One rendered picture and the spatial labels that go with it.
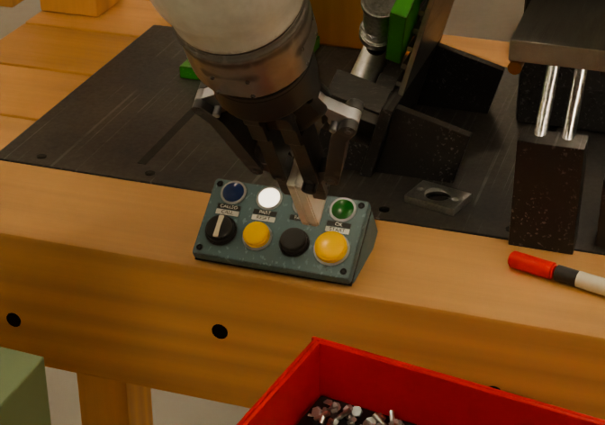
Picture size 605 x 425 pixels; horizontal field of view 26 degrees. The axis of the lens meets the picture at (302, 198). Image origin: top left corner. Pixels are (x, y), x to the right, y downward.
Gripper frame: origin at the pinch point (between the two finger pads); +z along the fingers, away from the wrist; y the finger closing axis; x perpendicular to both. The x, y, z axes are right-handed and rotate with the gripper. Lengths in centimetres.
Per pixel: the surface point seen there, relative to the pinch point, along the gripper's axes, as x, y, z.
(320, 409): -16.1, 4.4, 5.5
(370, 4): 25.6, -2.2, 9.9
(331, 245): -0.1, 0.5, 9.9
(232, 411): 20, -45, 138
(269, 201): 3.7, -6.5, 10.8
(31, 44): 36, -55, 42
